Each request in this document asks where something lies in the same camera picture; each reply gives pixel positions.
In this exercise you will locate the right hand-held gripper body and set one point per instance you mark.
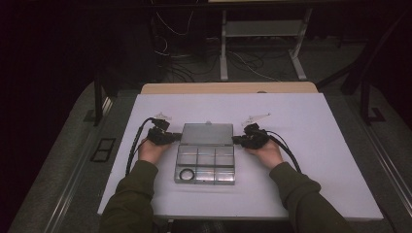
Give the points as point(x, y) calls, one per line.
point(257, 139)

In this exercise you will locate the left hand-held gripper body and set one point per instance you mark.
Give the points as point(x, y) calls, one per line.
point(158, 136)

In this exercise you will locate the transparent grey compartment box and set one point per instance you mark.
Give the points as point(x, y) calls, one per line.
point(207, 134)

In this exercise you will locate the person's left hand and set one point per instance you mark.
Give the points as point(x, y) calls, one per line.
point(150, 153)

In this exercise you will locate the person's right hand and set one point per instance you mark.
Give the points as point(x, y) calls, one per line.
point(270, 157)

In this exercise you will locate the wooden table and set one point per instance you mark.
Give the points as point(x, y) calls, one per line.
point(226, 88)

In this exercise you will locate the black metal stand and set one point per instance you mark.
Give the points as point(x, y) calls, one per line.
point(365, 103)
point(97, 103)

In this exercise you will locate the white metal stand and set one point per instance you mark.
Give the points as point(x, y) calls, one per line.
point(223, 48)

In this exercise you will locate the black slanted stand bar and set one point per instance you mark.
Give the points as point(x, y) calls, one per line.
point(375, 51)

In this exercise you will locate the aluminium rail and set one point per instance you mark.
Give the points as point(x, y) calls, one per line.
point(63, 200)
point(388, 160)

